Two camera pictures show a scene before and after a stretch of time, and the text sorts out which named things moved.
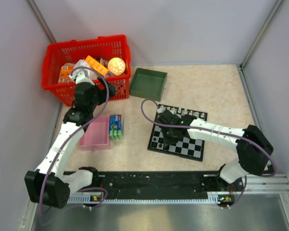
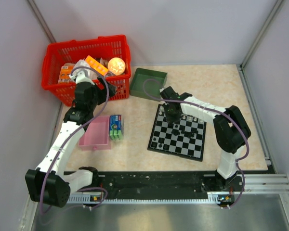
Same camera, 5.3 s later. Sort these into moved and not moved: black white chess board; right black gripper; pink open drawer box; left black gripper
Moved: right black gripper
Not moved: pink open drawer box; black white chess board; left black gripper
